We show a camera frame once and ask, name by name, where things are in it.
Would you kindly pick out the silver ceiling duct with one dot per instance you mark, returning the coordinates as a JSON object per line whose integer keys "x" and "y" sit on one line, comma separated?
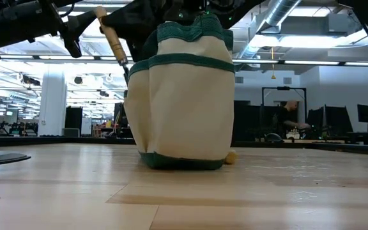
{"x": 280, "y": 12}

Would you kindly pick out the dark monitor pair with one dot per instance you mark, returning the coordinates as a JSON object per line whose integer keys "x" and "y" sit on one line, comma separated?
{"x": 337, "y": 121}

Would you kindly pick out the black cabinet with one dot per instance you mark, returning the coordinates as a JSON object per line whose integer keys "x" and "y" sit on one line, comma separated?
{"x": 73, "y": 119}

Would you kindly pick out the white building pillar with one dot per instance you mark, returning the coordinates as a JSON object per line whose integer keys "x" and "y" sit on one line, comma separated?
{"x": 52, "y": 102}

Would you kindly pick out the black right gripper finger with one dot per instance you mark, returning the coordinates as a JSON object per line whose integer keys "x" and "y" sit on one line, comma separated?
{"x": 126, "y": 16}

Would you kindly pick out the person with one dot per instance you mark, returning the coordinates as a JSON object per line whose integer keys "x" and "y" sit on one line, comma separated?
{"x": 287, "y": 119}

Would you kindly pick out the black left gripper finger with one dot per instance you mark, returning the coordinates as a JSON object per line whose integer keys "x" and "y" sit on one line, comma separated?
{"x": 83, "y": 20}

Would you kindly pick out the small yellow object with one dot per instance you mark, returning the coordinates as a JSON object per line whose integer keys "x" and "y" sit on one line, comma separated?
{"x": 231, "y": 158}

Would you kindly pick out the cream gardening bag green trim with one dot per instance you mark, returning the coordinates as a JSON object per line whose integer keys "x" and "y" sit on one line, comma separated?
{"x": 184, "y": 105}

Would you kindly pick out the yellow hanging pendant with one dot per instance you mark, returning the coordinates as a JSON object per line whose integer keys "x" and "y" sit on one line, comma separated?
{"x": 272, "y": 76}

